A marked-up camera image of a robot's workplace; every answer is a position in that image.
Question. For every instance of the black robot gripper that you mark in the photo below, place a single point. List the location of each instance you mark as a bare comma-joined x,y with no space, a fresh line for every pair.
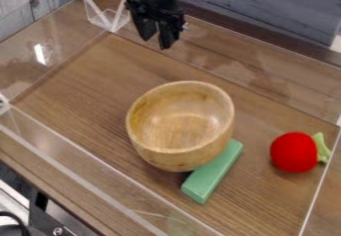
165,12

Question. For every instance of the red plush tomato toy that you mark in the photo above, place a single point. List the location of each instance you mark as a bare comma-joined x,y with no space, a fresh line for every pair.
296,151

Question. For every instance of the green rectangular block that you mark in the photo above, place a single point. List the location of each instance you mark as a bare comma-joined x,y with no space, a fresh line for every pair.
205,178

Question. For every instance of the light wooden bowl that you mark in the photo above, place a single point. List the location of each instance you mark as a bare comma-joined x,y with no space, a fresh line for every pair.
180,124

